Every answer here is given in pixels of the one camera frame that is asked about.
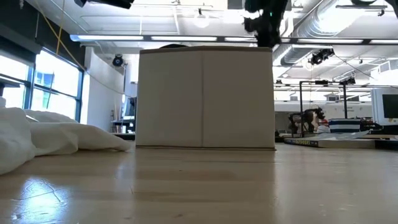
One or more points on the beige fabric storage box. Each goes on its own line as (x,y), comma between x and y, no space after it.
(205,99)

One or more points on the black garment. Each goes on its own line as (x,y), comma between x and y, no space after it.
(267,29)
(173,46)

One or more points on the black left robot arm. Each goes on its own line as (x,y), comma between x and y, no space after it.
(105,3)

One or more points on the black background robot arm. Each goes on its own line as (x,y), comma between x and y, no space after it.
(308,119)

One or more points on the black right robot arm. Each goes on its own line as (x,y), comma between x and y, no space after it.
(395,4)

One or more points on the background computer monitor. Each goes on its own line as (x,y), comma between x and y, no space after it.
(130,107)

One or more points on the background desk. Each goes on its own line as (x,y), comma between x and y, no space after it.
(122,123)

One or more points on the long ceiling strip light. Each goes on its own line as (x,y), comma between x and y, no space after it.
(112,38)

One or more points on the black ceiling spotlight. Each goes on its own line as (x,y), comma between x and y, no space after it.
(320,56)

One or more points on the blue white striped box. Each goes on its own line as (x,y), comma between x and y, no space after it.
(344,126)

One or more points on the black Outsiders book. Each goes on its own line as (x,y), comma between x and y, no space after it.
(342,143)

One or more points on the blue framed window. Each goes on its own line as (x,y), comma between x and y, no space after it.
(29,84)

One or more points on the white cabinet with dark screen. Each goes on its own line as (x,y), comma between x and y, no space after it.
(377,107)

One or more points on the black round wall speaker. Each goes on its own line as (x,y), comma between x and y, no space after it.
(117,61)

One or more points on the black background gantry frame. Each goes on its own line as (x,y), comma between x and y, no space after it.
(301,105)

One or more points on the silver ventilation duct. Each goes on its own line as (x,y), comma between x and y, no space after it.
(306,29)

